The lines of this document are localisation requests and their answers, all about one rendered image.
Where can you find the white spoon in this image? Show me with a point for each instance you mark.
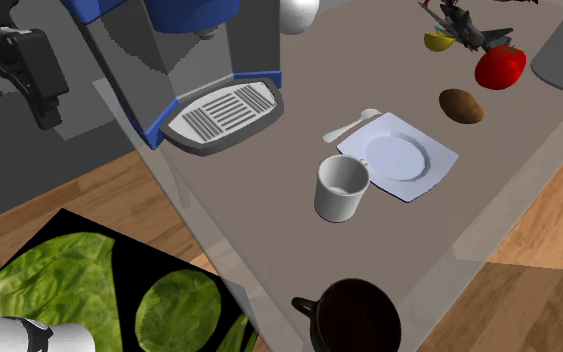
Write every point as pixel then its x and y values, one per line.
pixel 344 130

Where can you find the white round vase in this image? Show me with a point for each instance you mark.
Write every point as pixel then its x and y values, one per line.
pixel 298 14

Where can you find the brown potato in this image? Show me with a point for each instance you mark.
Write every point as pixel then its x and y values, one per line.
pixel 461 106

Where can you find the light grey mug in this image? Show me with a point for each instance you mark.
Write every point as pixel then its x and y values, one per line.
pixel 334 200

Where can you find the grey toy jet plane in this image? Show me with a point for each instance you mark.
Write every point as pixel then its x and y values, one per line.
pixel 464 27

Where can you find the grey-brown table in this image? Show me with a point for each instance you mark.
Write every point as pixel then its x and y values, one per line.
pixel 271 224

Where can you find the dark brown mug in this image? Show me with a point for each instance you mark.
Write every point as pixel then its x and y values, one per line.
pixel 359 317

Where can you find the yellow lemon half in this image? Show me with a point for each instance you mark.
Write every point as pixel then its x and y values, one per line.
pixel 438 43

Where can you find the grey and blue coffee machine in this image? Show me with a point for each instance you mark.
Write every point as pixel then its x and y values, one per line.
pixel 134 58

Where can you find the red tomato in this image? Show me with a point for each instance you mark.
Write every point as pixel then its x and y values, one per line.
pixel 500 68

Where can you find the white square plate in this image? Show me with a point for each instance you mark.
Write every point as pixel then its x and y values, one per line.
pixel 403 158

